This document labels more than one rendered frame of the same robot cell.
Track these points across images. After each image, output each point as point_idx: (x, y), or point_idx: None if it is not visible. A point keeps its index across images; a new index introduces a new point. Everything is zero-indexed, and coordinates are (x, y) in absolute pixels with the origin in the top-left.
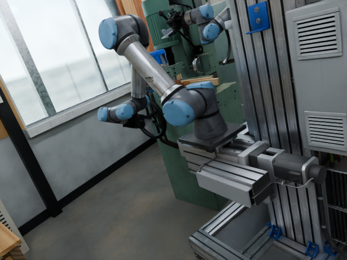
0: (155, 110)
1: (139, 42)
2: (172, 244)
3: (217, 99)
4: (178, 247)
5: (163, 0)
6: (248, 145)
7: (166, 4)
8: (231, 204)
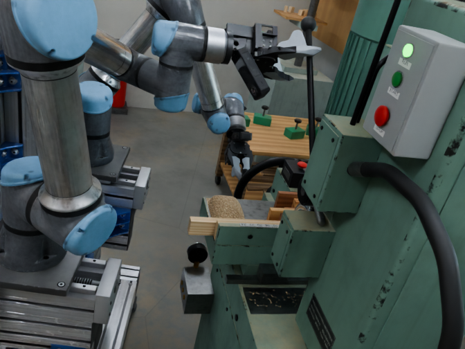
0: None
1: (145, 12)
2: (196, 316)
3: (239, 310)
4: (184, 317)
5: (361, 3)
6: None
7: (359, 17)
8: (121, 329)
